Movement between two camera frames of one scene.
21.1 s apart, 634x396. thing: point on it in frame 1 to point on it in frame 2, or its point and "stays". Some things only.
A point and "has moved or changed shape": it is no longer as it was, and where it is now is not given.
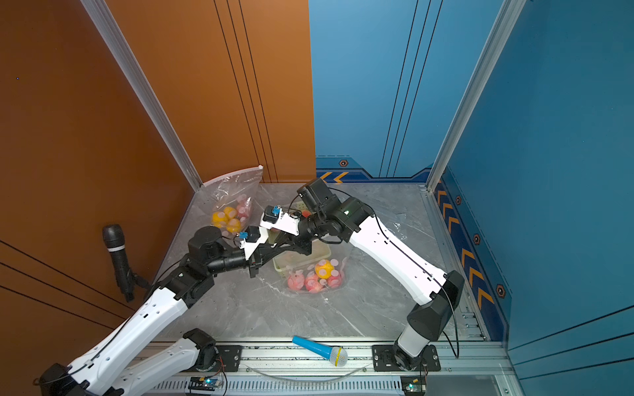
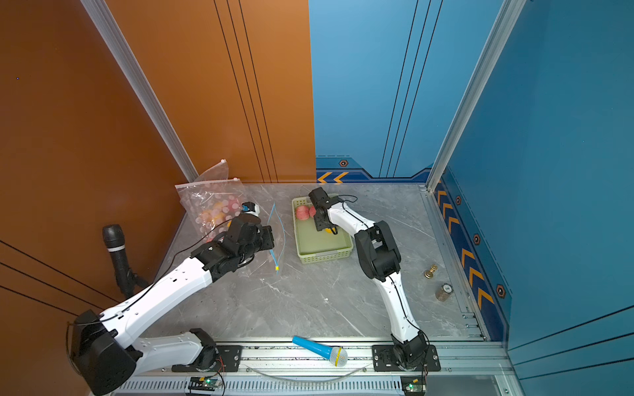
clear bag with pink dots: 325,274 to 213,205
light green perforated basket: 319,251 has moved or changed shape
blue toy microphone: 338,355 stays
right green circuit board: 413,385 stays
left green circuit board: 204,383 stays
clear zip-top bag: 231,198 to 217,172
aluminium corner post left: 108,27 stays
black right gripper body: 302,242 to 320,224
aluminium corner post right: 508,13 stays
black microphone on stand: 115,239 stays
